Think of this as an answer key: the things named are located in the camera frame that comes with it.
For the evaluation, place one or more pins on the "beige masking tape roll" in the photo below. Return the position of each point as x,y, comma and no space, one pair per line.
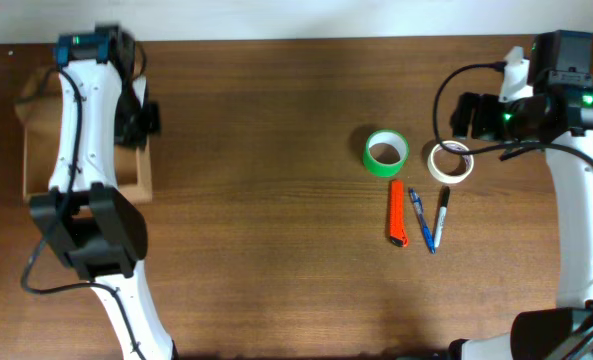
447,164

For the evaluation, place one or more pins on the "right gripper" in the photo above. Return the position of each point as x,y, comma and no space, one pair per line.
486,105

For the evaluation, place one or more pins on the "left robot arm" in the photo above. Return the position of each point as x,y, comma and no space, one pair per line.
92,236

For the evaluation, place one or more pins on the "blue ballpoint pen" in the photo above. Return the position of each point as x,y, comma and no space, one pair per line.
419,210

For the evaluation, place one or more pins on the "orange utility knife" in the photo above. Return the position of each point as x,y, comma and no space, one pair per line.
397,231

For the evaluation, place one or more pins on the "black and white marker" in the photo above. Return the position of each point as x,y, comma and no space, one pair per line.
441,215

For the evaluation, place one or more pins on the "brown cardboard box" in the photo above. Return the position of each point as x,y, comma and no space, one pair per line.
39,110

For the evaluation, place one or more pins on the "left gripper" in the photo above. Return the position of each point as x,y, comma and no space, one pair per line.
138,135

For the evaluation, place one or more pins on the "green tape roll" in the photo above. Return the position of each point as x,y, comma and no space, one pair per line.
385,153

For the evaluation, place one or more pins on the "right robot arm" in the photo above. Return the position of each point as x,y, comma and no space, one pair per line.
545,103

